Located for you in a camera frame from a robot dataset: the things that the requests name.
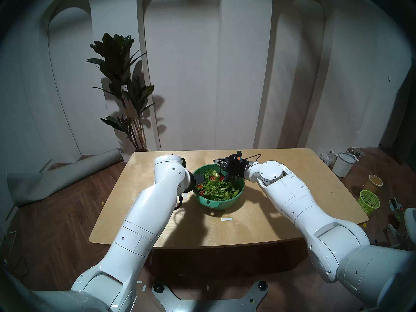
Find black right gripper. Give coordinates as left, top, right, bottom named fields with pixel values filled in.
left=213, top=150, right=250, bottom=182

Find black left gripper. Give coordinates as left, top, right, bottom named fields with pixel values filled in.
left=187, top=172, right=206, bottom=193

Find chopped lettuce tomato salad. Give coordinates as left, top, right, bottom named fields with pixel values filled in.
left=196, top=169, right=241, bottom=201

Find green salad bowl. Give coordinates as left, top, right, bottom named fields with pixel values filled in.
left=193, top=164, right=245, bottom=210

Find crumpled plastic trash pile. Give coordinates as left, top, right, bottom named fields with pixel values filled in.
left=318, top=150, right=338, bottom=167

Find white bucket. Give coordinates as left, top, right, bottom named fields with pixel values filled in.
left=332, top=152, right=358, bottom=178

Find rolled grey floor mat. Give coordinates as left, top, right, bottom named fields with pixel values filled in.
left=7, top=148, right=123, bottom=207

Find tall dark potted plant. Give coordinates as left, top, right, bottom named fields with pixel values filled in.
left=85, top=33, right=156, bottom=152

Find green mesh basket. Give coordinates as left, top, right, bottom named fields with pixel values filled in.
left=357, top=190, right=381, bottom=215

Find tan paper bin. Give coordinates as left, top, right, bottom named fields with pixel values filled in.
left=364, top=174, right=383, bottom=193

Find green white floor tools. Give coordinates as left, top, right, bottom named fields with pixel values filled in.
left=388, top=197, right=405, bottom=223

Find white chair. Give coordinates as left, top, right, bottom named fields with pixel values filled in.
left=381, top=207, right=416, bottom=248

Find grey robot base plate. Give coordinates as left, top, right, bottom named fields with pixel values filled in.
left=152, top=280, right=269, bottom=312

